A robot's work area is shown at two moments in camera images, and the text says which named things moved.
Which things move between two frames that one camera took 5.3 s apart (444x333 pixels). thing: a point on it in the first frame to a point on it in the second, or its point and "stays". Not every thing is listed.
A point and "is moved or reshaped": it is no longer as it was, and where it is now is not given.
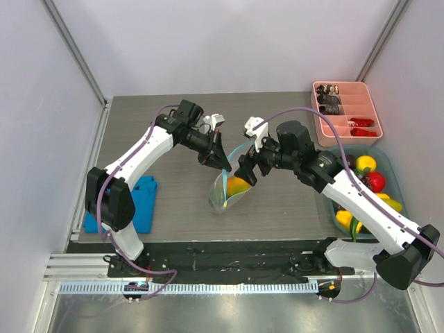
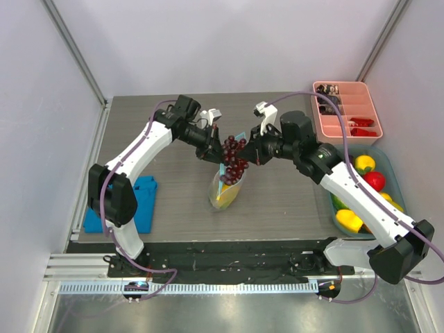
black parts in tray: (328, 99) stays
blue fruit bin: (385, 166) stays
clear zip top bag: (227, 189) is moved or reshaped
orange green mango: (236, 185) to (227, 194)
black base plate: (229, 259) stays
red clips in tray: (361, 122) stays
